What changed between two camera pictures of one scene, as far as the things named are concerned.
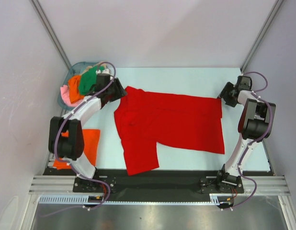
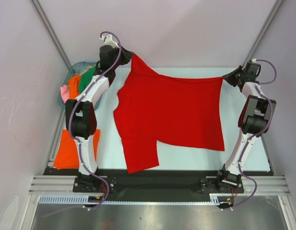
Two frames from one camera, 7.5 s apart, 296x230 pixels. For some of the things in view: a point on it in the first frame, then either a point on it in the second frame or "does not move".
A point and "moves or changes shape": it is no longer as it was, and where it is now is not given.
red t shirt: [144, 118] moves or changes shape
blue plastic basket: [75, 69] does not move
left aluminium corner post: [38, 10] does not move
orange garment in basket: [74, 82] does not move
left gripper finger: [118, 90] -> [128, 55]
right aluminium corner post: [275, 10] does not move
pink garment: [65, 94] does not move
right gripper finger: [225, 92] -> [233, 74]
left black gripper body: [109, 90] -> [116, 54]
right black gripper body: [231, 100] -> [241, 75]
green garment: [88, 79] does not move
